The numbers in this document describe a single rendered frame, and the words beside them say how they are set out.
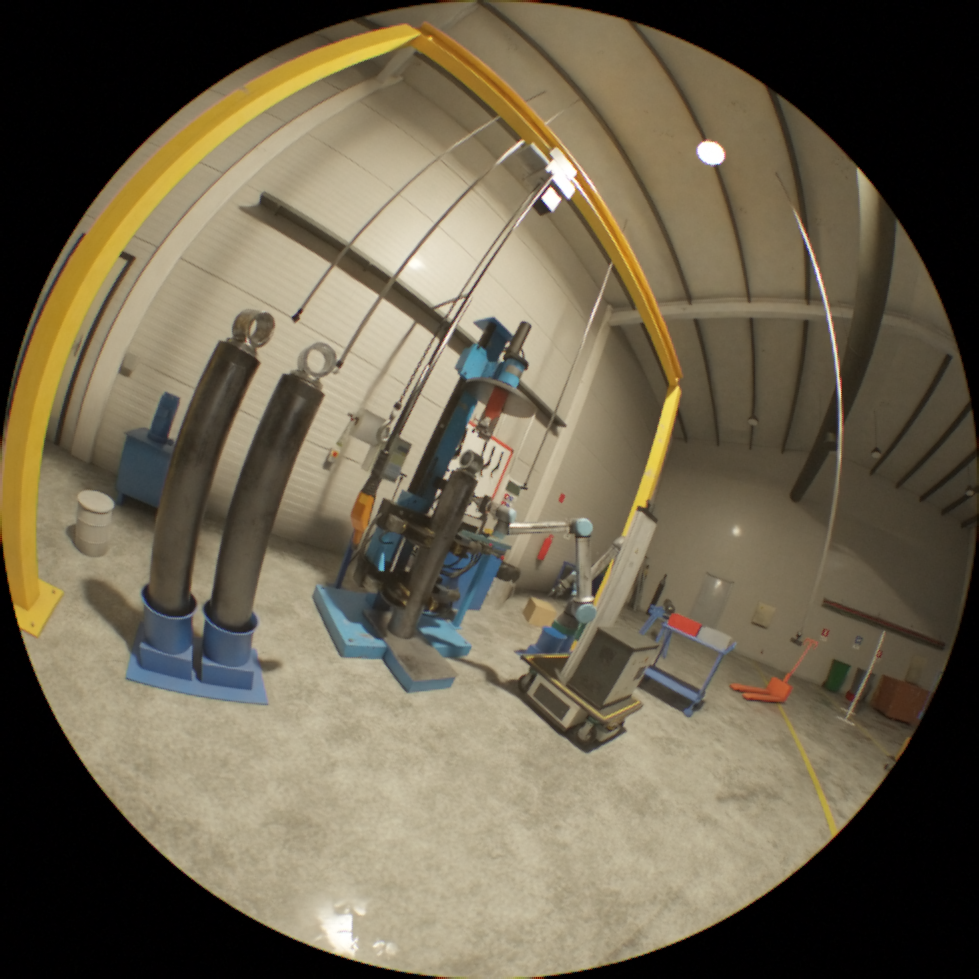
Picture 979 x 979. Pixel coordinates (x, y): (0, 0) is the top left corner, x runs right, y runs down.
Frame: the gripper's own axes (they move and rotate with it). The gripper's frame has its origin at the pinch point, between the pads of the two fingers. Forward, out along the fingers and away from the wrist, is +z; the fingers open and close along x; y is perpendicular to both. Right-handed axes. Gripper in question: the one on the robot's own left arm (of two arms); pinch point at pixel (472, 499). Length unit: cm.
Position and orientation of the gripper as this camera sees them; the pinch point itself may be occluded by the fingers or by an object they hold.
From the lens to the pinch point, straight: 225.0
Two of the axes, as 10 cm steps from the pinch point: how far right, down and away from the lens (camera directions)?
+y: -3.5, -2.1, -9.1
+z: -8.5, -3.4, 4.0
